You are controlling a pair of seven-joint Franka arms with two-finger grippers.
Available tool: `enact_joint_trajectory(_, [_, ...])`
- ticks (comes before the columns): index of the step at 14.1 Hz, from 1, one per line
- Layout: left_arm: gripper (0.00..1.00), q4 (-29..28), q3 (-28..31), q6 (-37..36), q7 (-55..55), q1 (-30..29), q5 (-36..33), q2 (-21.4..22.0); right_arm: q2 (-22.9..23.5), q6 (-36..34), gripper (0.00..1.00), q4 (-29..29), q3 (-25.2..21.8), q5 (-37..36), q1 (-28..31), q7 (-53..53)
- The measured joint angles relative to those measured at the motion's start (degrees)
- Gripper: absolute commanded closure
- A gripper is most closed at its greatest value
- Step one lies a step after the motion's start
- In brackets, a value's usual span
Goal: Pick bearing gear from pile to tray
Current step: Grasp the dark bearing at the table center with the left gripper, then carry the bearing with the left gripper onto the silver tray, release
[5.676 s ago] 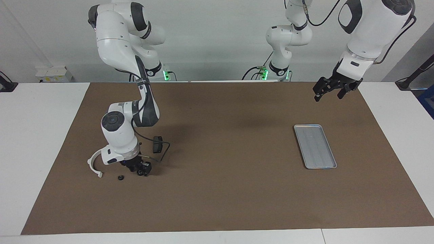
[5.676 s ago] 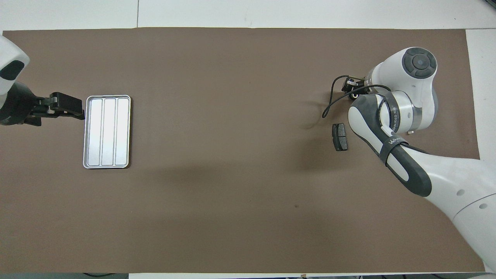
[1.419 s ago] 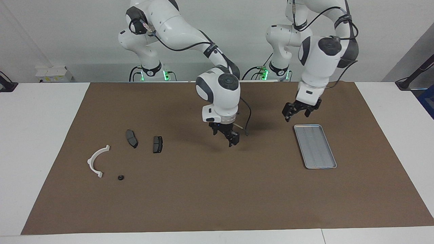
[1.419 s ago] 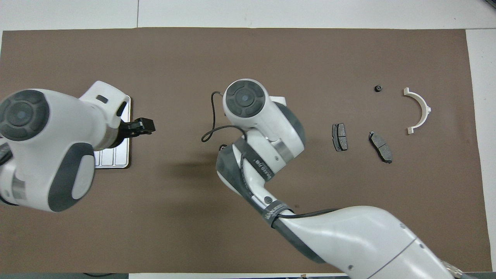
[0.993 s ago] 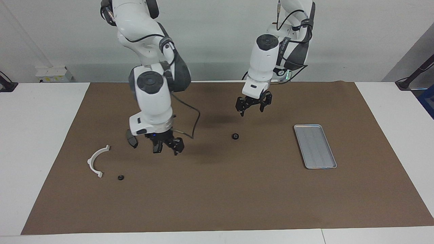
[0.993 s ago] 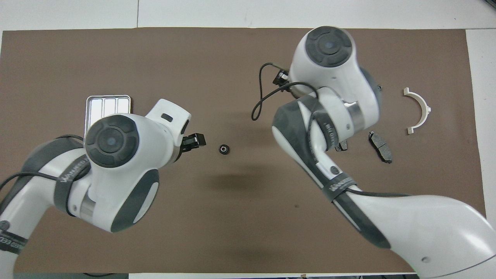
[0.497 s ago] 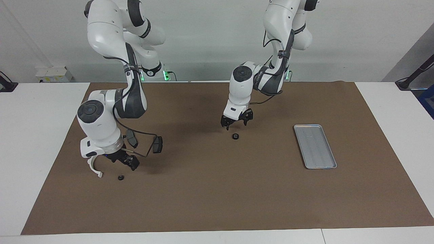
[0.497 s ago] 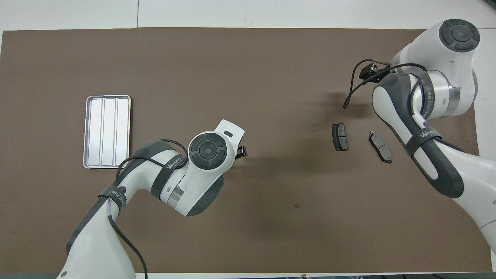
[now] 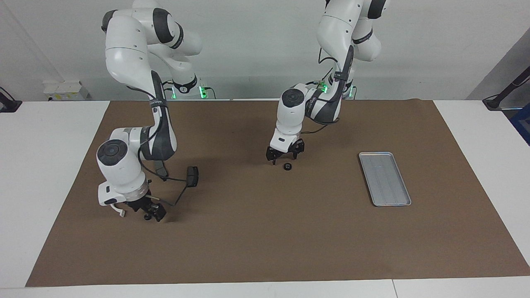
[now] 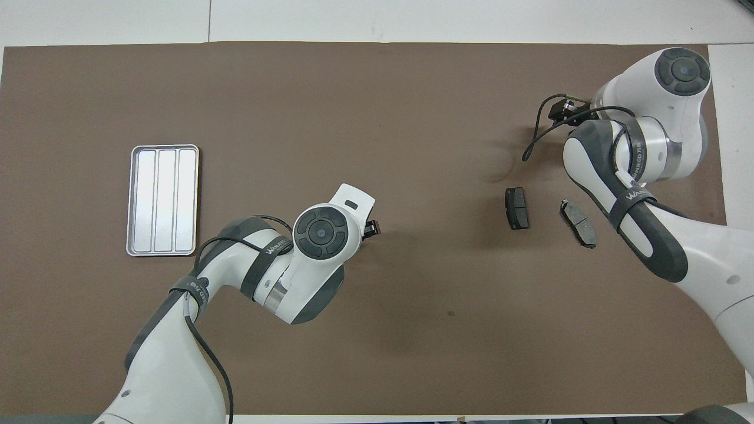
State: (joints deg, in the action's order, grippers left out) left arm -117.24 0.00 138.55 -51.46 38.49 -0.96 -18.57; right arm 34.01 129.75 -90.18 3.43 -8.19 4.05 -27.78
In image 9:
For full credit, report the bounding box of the silver metal tray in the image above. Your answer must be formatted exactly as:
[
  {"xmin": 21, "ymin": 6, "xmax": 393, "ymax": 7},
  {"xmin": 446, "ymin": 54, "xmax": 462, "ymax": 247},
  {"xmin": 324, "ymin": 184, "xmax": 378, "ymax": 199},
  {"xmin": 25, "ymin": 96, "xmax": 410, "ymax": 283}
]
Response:
[{"xmin": 359, "ymin": 152, "xmax": 412, "ymax": 207}]

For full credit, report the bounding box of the brown table mat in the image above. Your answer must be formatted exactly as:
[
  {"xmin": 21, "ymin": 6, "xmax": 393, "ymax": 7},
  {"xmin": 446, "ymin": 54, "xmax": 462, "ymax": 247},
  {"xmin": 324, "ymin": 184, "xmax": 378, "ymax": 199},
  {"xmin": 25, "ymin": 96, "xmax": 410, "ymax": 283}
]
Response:
[{"xmin": 26, "ymin": 99, "xmax": 530, "ymax": 287}]

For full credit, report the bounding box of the black table clamp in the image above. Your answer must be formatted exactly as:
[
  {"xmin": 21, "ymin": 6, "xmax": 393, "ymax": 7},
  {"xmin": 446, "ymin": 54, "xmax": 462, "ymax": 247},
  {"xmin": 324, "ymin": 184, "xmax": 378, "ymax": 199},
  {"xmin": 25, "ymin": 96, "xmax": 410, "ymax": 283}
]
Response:
[{"xmin": 0, "ymin": 87, "xmax": 22, "ymax": 113}]

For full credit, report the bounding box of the blue box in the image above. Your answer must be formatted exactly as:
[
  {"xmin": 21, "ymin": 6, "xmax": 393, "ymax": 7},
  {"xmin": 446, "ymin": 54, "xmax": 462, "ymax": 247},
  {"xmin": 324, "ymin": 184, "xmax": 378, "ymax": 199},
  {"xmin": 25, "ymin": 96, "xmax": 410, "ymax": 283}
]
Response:
[{"xmin": 510, "ymin": 103, "xmax": 530, "ymax": 145}]

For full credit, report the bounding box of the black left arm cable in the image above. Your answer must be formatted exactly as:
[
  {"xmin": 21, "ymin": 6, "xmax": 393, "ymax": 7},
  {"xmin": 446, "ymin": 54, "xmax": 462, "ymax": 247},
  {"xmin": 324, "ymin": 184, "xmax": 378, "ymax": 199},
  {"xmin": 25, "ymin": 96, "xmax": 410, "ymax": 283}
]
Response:
[{"xmin": 300, "ymin": 46, "xmax": 357, "ymax": 135}]

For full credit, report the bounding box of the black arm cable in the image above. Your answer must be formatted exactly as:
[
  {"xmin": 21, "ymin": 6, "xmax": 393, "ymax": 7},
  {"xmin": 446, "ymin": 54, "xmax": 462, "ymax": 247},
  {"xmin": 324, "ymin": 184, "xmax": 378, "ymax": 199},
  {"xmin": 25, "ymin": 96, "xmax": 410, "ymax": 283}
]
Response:
[
  {"xmin": 124, "ymin": 83, "xmax": 196, "ymax": 207},
  {"xmin": 300, "ymin": 46, "xmax": 357, "ymax": 135}
]

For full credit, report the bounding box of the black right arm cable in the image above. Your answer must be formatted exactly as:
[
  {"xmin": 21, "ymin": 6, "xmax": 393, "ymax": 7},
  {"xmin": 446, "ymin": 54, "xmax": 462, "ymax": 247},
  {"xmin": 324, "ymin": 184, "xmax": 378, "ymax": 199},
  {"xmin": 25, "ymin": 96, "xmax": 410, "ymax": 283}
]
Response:
[{"xmin": 124, "ymin": 83, "xmax": 196, "ymax": 207}]

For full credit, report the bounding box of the black base cable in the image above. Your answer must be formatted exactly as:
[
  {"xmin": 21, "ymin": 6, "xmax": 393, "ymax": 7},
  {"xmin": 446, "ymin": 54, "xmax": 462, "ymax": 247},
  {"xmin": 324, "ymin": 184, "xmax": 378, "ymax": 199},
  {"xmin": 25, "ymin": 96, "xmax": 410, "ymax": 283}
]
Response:
[{"xmin": 159, "ymin": 79, "xmax": 175, "ymax": 100}]

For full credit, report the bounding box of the white wall socket box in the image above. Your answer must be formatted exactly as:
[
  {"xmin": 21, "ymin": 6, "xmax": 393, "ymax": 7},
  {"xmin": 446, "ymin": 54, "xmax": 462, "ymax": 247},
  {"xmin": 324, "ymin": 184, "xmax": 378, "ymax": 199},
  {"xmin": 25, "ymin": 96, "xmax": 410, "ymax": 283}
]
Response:
[{"xmin": 43, "ymin": 81, "xmax": 89, "ymax": 101}]

